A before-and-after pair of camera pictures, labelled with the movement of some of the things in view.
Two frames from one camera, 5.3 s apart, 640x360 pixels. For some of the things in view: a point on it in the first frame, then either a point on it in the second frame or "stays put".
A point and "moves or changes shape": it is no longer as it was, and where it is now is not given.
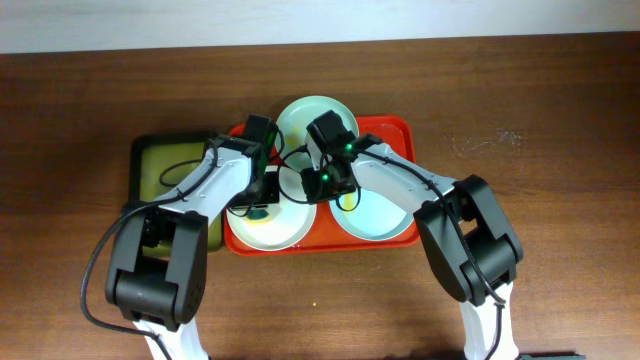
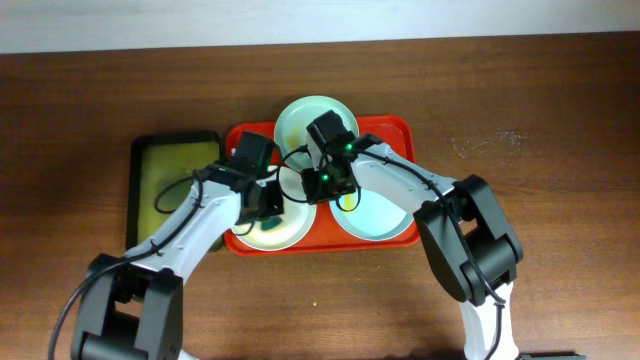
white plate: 280,226 stays put
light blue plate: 375,217 stays put
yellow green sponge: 258,217 moves or changes shape
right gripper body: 318,187 stays put
